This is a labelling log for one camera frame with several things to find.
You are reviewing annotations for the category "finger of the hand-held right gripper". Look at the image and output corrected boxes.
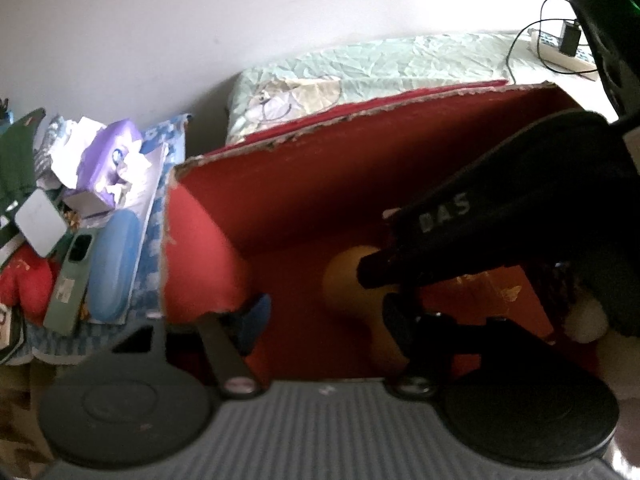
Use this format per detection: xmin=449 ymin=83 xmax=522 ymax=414
xmin=357 ymin=246 xmax=426 ymax=292

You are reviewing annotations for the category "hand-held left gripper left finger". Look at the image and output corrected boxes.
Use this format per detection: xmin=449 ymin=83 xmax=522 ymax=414
xmin=112 ymin=295 xmax=273 ymax=401

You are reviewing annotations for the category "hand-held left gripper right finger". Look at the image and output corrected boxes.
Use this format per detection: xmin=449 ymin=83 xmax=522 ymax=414
xmin=382 ymin=292 xmax=536 ymax=400

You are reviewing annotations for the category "red cardboard box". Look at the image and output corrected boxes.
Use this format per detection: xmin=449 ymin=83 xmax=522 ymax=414
xmin=161 ymin=80 xmax=608 ymax=382

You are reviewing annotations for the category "blue checkered cloth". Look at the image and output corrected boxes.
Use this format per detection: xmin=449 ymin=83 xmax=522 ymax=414
xmin=27 ymin=112 xmax=195 ymax=367

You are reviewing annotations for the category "white power strip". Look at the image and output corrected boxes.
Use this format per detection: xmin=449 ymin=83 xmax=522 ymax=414
xmin=529 ymin=27 xmax=599 ymax=82

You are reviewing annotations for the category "blue glasses case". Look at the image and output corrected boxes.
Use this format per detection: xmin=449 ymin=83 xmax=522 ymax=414
xmin=86 ymin=209 xmax=144 ymax=323

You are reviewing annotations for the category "black charger plug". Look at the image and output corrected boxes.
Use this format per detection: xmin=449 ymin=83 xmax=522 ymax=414
xmin=559 ymin=20 xmax=582 ymax=57

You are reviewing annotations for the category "blue white booklet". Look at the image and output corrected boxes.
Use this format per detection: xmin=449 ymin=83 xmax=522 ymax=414
xmin=114 ymin=141 xmax=170 ymax=311

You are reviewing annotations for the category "green phone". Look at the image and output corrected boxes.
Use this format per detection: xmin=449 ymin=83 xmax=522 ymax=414
xmin=43 ymin=231 xmax=97 ymax=335

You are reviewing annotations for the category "light green quilt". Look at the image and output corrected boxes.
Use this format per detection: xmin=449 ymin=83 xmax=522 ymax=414
xmin=225 ymin=32 xmax=616 ymax=147

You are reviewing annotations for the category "purple tissue pack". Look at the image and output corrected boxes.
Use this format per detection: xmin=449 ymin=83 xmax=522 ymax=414
xmin=75 ymin=119 xmax=147 ymax=211

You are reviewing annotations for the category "red plush toy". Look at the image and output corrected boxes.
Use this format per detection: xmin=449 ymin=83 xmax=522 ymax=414
xmin=0 ymin=251 xmax=57 ymax=327

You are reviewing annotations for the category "small white box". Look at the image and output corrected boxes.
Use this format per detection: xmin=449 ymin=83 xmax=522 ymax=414
xmin=14 ymin=191 xmax=69 ymax=257

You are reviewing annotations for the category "brown cardboard carton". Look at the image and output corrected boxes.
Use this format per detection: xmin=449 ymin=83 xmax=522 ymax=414
xmin=0 ymin=360 xmax=56 ymax=480

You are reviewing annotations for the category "dark green cloth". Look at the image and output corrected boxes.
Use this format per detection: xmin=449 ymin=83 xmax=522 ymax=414
xmin=0 ymin=108 xmax=47 ymax=213

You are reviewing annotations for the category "black charger cable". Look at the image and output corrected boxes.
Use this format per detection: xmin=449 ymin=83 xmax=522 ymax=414
xmin=505 ymin=0 xmax=597 ymax=86

